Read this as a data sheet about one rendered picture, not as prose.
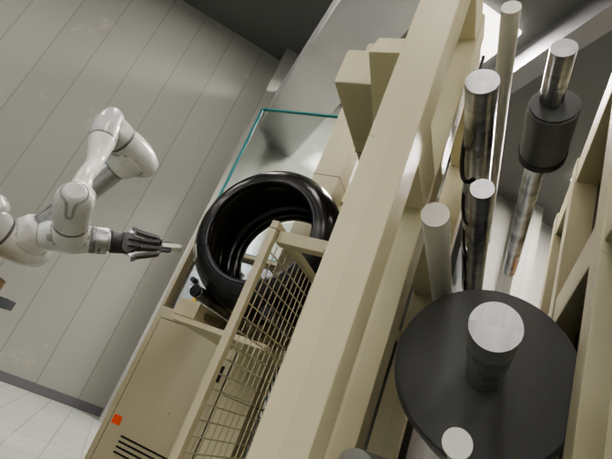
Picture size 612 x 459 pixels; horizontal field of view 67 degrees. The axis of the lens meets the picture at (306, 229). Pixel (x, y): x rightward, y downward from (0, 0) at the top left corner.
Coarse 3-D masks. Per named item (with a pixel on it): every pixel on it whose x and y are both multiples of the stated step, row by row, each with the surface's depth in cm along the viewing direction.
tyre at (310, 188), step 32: (224, 192) 173; (256, 192) 185; (288, 192) 187; (320, 192) 162; (224, 224) 186; (256, 224) 194; (320, 224) 154; (224, 256) 188; (224, 288) 153; (256, 288) 150; (288, 288) 148; (256, 320) 162
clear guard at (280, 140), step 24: (264, 120) 277; (288, 120) 272; (312, 120) 266; (264, 144) 268; (288, 144) 263; (312, 144) 258; (240, 168) 264; (264, 168) 259; (288, 168) 254; (312, 168) 249
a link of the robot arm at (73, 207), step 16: (96, 144) 170; (112, 144) 175; (96, 160) 163; (80, 176) 143; (96, 176) 154; (64, 192) 130; (80, 192) 132; (64, 208) 131; (80, 208) 132; (64, 224) 135; (80, 224) 136
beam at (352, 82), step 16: (352, 64) 151; (368, 64) 149; (336, 80) 150; (352, 80) 148; (368, 80) 146; (352, 96) 153; (368, 96) 150; (352, 112) 160; (368, 112) 157; (352, 128) 169; (368, 128) 165
